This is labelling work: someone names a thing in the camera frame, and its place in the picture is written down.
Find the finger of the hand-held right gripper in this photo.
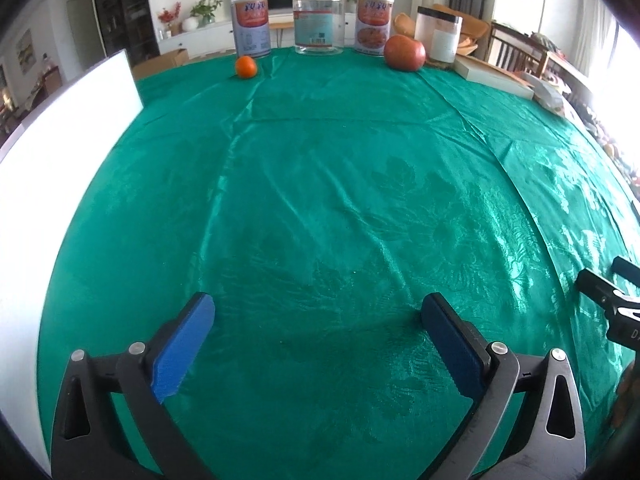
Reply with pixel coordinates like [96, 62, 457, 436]
[575, 268, 640, 312]
[613, 256, 640, 289]

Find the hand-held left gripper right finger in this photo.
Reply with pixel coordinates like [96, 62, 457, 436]
[420, 293, 587, 480]

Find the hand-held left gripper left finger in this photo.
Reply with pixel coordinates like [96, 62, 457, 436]
[50, 292, 216, 480]

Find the person's right hand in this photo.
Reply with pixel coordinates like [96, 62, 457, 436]
[613, 355, 640, 427]

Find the white foam board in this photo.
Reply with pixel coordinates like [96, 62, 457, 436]
[0, 48, 144, 476]

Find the white plastic bag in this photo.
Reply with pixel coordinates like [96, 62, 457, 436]
[522, 72, 573, 118]

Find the green satin tablecloth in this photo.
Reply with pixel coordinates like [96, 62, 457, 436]
[37, 45, 640, 480]

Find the flat white box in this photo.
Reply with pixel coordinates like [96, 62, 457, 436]
[452, 53, 537, 100]

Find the wooden chair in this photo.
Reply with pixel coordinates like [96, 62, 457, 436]
[482, 21, 548, 77]

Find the cardboard box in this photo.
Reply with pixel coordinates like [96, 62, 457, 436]
[131, 48, 190, 81]

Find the red apple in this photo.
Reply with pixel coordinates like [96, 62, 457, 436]
[383, 35, 427, 71]

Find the clear jar black lid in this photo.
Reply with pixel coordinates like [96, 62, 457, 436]
[414, 6, 464, 65]

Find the white television cabinet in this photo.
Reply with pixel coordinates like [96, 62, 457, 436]
[157, 10, 361, 58]

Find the orange label tin can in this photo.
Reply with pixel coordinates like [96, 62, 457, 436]
[230, 0, 272, 58]
[354, 0, 395, 55]

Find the red flower plant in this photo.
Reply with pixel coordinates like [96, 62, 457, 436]
[157, 2, 182, 37]

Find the dark display cabinet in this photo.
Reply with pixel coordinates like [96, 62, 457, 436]
[90, 0, 161, 63]

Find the clear jar gold lid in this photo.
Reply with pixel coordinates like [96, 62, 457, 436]
[292, 0, 347, 56]

